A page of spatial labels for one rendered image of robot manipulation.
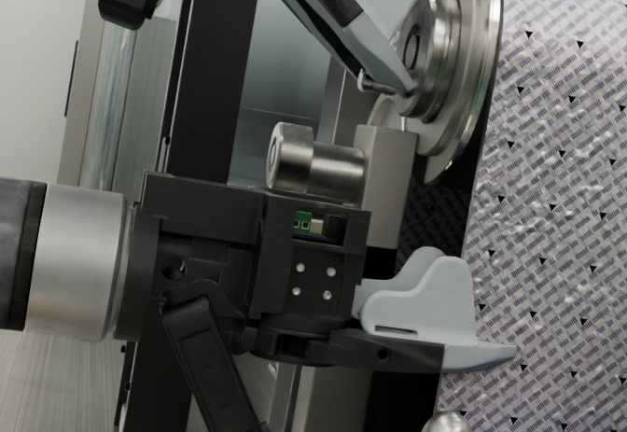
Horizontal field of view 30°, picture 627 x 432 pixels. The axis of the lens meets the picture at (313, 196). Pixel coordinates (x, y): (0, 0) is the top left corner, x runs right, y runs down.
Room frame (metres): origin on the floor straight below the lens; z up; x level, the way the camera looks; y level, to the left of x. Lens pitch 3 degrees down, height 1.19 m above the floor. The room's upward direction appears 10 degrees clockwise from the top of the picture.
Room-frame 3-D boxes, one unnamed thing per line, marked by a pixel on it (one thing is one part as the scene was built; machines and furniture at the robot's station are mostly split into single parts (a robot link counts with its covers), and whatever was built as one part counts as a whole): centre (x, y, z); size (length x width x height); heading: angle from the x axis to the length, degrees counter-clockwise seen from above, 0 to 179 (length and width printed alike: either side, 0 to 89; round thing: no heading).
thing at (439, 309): (0.60, -0.08, 1.11); 0.09 x 0.03 x 0.06; 100
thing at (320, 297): (0.60, 0.03, 1.12); 0.12 x 0.08 x 0.09; 101
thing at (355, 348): (0.59, -0.03, 1.09); 0.09 x 0.05 x 0.02; 100
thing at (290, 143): (0.70, 0.02, 1.18); 0.04 x 0.02 x 0.04; 11
